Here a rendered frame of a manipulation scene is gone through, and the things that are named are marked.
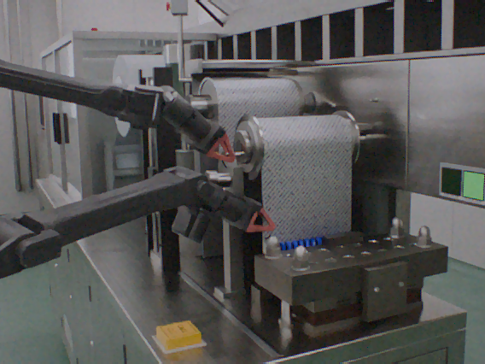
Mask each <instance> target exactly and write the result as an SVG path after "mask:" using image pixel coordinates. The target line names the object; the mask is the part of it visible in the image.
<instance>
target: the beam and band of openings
mask: <svg viewBox="0 0 485 364"><path fill-rule="evenodd" d="M391 8H392V9H391ZM220 20H221V21H222V22H223V24H224V27H223V28H222V27H221V26H220V25H219V24H218V23H217V22H216V21H209V22H207V23H203V24H201V25H198V26H193V27H190V28H187V29H184V30H183V32H209V33H217V34H216V41H215V56H216V61H315V65H314V66H302V67H290V68H306V67H317V66H328V65H339V64H349V63H361V62H392V61H403V60H414V59H425V58H435V57H446V56H455V57H457V56H477V55H485V0H433V1H431V0H279V1H276V2H273V3H268V4H265V5H262V6H259V7H257V8H254V9H249V10H246V11H243V12H240V13H237V14H234V15H229V16H226V17H224V18H221V19H220Z"/></svg>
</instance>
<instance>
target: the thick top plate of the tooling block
mask: <svg viewBox="0 0 485 364"><path fill-rule="evenodd" d="M404 235H405V237H403V238H392V237H390V236H389V233H385V234H379V235H374V236H369V237H364V240H361V241H356V242H352V243H350V244H339V245H334V246H326V245H324V244H320V245H314V246H309V247H304V248H305V249H306V250H307V257H308V266H309V267H310V269H309V270H306V271H296V270H293V269H292V268H291V267H292V266H293V257H294V252H295V249H292V250H283V251H281V254H282V255H283V257H282V258H278V259H267V258H265V254H259V255H254V274H255V282H256V283H258V284H259V285H261V286H263V287H264V288H266V289H267V290H269V291H270V292H271V293H273V294H274V295H276V296H278V297H279V298H281V299H282V300H284V301H285V302H286V303H288V304H289V305H291V306H295V305H299V304H303V303H308V302H315V301H319V300H324V299H327V298H332V297H336V296H344V295H347V294H352V293H356V292H361V291H362V288H363V268H365V267H374V266H375V265H378V264H383V263H388V262H392V261H405V262H407V279H406V281H409V280H414V279H421V278H425V277H429V276H434V275H437V274H442V273H447V268H448V251H449V247H448V246H446V245H442V244H438V243H435V242H432V244H433V246H432V247H429V248H422V247H418V246H416V242H417V236H414V235H412V234H408V233H406V232H404Z"/></svg>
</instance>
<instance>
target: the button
mask: <svg viewBox="0 0 485 364"><path fill-rule="evenodd" d="M156 337H157V339H158V340H159V341H160V343H161V344H162V346H164V347H165V349H166V350H173V349H180V348H183V347H188V346H191V345H196V344H200V343H202V340H201V333H200V332H199V331H198V330H197V329H196V328H195V327H194V326H193V325H192V324H191V322H190V321H189V320H187V321H183V322H179V323H174V324H170V325H165V326H157V327H156Z"/></svg>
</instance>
